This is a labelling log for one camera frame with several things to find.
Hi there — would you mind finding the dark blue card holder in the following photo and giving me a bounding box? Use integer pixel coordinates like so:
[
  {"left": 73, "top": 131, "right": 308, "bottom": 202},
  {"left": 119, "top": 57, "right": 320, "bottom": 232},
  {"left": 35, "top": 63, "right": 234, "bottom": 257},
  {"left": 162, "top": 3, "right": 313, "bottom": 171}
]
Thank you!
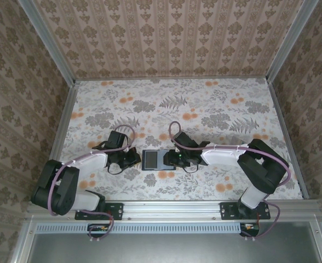
[{"left": 141, "top": 149, "right": 177, "bottom": 173}]

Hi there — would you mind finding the floral patterned tablecloth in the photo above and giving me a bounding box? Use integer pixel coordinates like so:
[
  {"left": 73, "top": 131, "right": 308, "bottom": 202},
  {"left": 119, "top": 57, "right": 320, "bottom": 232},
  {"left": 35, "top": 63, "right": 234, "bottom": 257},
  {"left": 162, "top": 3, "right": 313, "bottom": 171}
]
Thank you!
[{"left": 53, "top": 79, "right": 306, "bottom": 202}]

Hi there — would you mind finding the aluminium base beam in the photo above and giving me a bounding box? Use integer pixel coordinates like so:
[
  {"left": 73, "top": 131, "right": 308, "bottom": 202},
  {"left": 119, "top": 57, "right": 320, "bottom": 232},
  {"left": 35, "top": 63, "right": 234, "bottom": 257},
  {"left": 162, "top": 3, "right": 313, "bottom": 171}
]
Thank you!
[{"left": 26, "top": 199, "right": 319, "bottom": 221}]

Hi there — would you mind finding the small circuit board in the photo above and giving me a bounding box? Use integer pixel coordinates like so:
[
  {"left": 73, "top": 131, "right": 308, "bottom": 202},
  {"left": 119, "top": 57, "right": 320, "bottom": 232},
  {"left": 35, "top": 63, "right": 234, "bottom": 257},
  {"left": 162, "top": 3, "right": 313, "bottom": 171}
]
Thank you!
[
  {"left": 87, "top": 223, "right": 110, "bottom": 237},
  {"left": 240, "top": 222, "right": 261, "bottom": 237}
]

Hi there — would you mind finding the grey metal sheet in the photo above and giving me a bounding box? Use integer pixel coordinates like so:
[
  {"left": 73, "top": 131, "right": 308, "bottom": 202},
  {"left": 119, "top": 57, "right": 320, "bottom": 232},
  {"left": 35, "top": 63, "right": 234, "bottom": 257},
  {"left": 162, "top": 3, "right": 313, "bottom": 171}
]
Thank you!
[{"left": 26, "top": 222, "right": 322, "bottom": 263}]

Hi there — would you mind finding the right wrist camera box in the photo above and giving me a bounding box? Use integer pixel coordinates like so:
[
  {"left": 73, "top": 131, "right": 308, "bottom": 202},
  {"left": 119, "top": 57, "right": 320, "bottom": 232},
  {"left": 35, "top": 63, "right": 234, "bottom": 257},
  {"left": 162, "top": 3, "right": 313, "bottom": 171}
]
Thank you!
[{"left": 172, "top": 131, "right": 198, "bottom": 150}]

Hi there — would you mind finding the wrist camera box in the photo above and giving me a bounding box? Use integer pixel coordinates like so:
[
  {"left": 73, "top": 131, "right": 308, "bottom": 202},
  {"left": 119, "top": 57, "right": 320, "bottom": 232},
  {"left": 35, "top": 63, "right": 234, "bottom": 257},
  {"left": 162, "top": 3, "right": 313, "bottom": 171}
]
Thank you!
[
  {"left": 172, "top": 131, "right": 198, "bottom": 150},
  {"left": 107, "top": 130, "right": 128, "bottom": 149}
]

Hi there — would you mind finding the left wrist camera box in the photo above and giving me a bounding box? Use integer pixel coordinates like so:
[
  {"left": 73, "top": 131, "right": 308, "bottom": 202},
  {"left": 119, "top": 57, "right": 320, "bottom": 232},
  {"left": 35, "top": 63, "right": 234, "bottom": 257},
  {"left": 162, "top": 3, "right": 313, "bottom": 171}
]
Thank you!
[{"left": 107, "top": 130, "right": 128, "bottom": 149}]

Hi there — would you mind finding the aluminium side rail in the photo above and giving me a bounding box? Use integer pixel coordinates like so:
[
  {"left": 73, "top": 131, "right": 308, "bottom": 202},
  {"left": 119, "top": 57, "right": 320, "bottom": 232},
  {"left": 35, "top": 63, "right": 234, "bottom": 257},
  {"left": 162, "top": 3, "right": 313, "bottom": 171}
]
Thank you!
[
  {"left": 26, "top": 81, "right": 78, "bottom": 212},
  {"left": 267, "top": 78, "right": 310, "bottom": 199}
]

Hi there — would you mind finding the white slotted cable duct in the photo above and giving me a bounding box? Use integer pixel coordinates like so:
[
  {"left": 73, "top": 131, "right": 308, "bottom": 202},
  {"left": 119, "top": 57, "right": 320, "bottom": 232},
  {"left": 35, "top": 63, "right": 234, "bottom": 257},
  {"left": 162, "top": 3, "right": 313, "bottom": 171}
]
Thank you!
[{"left": 36, "top": 222, "right": 245, "bottom": 235}]

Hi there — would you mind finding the aluminium rear rail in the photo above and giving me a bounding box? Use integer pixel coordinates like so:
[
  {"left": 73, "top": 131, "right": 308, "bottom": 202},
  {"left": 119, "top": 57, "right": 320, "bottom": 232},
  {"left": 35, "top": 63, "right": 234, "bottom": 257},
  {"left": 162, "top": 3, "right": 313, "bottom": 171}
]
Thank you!
[{"left": 74, "top": 76, "right": 270, "bottom": 83}]

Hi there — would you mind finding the aluminium frame post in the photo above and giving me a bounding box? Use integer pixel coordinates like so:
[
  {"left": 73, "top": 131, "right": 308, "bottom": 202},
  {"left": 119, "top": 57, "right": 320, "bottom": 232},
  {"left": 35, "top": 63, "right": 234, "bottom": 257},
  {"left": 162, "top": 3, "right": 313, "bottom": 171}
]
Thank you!
[
  {"left": 265, "top": 0, "right": 322, "bottom": 83},
  {"left": 20, "top": 0, "right": 77, "bottom": 84}
]

